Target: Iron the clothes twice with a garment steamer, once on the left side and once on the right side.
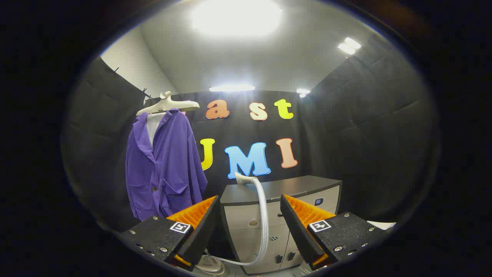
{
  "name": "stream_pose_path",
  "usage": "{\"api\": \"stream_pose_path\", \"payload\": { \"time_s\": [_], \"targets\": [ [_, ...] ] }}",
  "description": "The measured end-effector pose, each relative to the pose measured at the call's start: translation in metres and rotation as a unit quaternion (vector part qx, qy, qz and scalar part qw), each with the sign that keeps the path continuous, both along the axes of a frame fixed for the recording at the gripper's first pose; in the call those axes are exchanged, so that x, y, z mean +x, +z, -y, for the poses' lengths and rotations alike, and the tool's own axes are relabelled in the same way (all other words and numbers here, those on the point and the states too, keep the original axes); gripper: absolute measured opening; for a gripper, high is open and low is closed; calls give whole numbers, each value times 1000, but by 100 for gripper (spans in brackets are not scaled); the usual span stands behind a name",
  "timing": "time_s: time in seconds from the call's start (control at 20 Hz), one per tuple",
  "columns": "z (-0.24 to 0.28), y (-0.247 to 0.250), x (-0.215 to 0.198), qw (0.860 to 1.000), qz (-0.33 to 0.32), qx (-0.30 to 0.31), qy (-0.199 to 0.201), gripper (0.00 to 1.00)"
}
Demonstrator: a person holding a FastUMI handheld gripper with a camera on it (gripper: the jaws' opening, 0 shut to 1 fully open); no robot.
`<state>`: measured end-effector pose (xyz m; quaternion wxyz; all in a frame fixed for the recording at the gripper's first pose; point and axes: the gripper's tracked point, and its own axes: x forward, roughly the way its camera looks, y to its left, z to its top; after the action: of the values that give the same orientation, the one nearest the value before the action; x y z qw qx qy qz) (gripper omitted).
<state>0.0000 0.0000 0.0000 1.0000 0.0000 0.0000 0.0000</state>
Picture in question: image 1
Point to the garment steamer base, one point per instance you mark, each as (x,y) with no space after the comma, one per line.
(209,266)

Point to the grey cabinet with dark top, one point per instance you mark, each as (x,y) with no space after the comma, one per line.
(240,217)

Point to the white flat sheet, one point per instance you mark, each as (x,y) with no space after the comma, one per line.
(382,225)

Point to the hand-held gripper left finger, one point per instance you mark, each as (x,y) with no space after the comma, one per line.
(203,231)

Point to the purple jacket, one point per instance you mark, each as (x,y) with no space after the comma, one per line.
(173,161)

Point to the long strip ceiling light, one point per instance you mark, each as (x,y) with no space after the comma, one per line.
(231,88)

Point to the small rectangular ceiling light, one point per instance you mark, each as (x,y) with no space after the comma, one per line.
(349,45)

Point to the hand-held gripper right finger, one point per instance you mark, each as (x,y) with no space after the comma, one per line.
(296,231)

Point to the large ceiling light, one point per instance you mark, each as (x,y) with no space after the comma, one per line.
(236,17)

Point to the white clothes hanger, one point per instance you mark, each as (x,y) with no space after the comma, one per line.
(171,104)

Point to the small corner ceiling light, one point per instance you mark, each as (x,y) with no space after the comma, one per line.
(303,92)

